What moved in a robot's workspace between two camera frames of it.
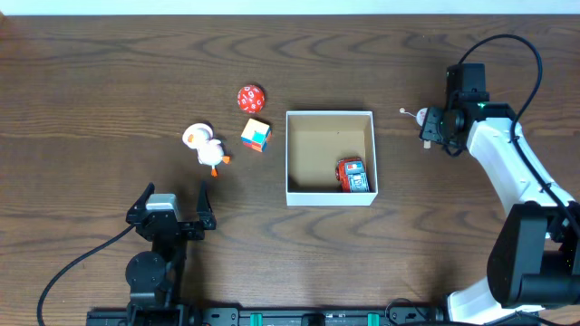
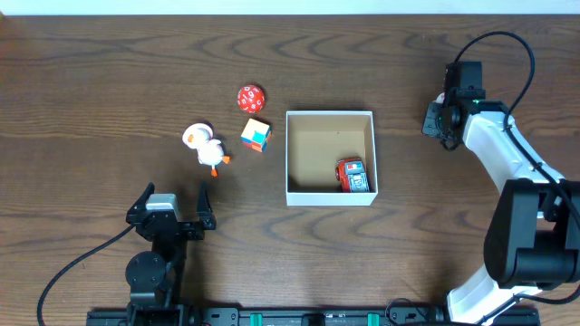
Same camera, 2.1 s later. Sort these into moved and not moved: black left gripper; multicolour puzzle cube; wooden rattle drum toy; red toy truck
Moved: wooden rattle drum toy
Not moved: red toy truck; multicolour puzzle cube; black left gripper
